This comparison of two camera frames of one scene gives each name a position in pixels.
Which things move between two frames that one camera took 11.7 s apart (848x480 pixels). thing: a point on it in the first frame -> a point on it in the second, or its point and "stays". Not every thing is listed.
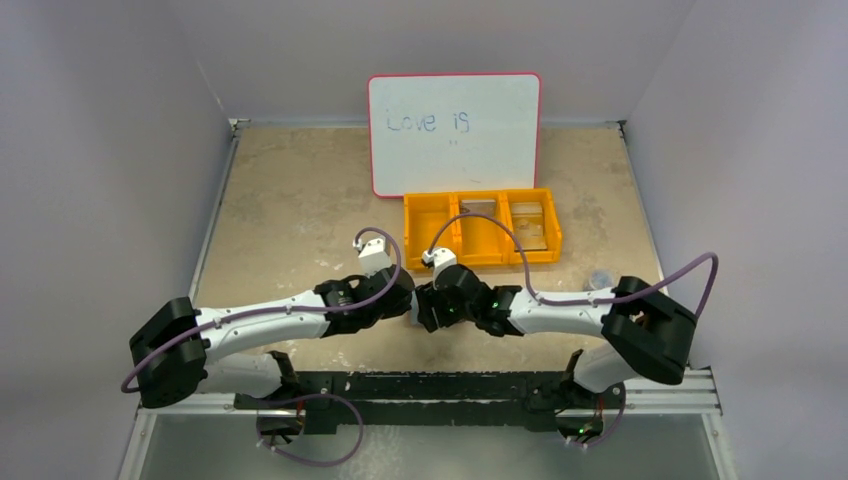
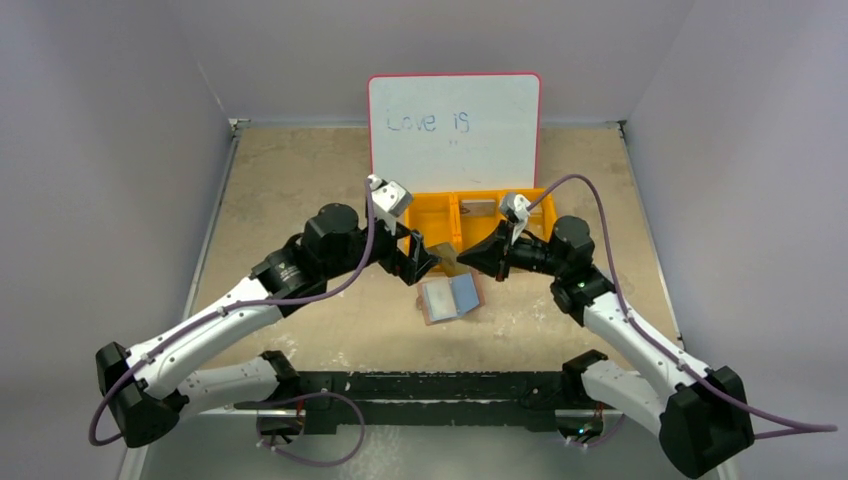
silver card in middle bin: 487,207 stays
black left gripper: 403,291 -> 407,257
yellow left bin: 425,215 stays
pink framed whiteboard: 461,132 stays
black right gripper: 427,302 -> 503,250
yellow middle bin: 479,239 stays
